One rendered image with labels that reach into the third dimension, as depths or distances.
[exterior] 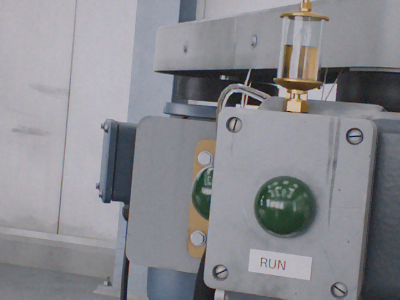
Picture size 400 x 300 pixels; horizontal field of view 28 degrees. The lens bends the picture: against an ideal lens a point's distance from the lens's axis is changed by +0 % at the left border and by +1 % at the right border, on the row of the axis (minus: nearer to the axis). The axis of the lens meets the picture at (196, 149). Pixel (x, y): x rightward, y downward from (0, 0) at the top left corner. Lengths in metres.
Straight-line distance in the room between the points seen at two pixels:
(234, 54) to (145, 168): 0.20
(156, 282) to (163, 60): 0.25
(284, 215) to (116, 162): 0.52
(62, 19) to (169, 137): 5.39
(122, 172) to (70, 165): 5.28
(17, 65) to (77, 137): 0.75
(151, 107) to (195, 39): 4.62
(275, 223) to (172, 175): 0.49
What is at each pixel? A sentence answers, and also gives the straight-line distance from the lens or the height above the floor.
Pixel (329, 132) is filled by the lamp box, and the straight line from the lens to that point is 0.38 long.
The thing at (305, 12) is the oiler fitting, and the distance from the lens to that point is 0.46.
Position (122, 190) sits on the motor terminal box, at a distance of 0.89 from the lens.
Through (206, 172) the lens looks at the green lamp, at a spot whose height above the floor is 1.30.
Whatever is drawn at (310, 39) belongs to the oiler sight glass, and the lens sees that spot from 0.46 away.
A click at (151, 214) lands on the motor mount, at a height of 1.21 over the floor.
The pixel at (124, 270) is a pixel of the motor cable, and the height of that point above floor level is 1.13.
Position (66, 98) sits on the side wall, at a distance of 6.17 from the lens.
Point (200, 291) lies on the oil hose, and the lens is 0.47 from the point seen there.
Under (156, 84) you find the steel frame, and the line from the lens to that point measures 5.43.
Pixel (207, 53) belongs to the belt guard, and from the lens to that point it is 0.79.
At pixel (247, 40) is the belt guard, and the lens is 0.71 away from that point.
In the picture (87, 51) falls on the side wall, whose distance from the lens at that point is 6.12.
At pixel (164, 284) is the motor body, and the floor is 1.13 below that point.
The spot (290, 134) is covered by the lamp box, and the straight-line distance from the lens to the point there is 0.39.
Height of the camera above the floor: 1.33
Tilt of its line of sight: 3 degrees down
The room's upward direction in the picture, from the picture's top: 5 degrees clockwise
